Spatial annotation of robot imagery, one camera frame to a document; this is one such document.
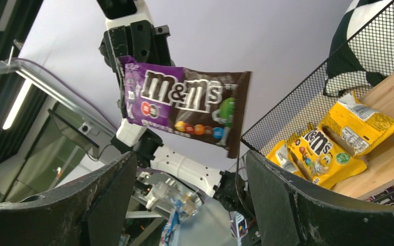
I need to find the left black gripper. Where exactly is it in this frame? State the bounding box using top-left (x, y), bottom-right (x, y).
top-left (99, 20), bottom-right (174, 73)

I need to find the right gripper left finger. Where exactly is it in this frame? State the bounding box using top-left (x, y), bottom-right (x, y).
top-left (0, 152), bottom-right (137, 245)

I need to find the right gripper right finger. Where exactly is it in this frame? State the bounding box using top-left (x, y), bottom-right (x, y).
top-left (245, 151), bottom-right (394, 245)

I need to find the yellow peanut M&M bag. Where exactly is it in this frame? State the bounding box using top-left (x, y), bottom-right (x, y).
top-left (288, 124), bottom-right (367, 190)

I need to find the purple M&M candy bag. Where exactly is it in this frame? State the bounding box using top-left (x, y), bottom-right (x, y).
top-left (116, 56), bottom-right (252, 159)

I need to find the yellow candy bag back side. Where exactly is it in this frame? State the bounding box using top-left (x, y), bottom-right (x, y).
top-left (321, 90), bottom-right (394, 157)

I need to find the yellow candy bag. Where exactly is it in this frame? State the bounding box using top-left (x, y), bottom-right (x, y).
top-left (266, 140), bottom-right (306, 179)
top-left (321, 90), bottom-right (394, 157)

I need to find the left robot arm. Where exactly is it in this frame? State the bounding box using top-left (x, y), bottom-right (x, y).
top-left (98, 1), bottom-right (255, 218)

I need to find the yellow candy bag on shelf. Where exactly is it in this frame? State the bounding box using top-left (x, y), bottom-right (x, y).
top-left (266, 140), bottom-right (306, 179)

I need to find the black white checkered pillow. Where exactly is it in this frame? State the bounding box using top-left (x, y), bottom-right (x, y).
top-left (323, 0), bottom-right (394, 97)

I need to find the black wire shelf wooden top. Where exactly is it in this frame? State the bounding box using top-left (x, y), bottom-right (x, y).
top-left (242, 1), bottom-right (394, 190)

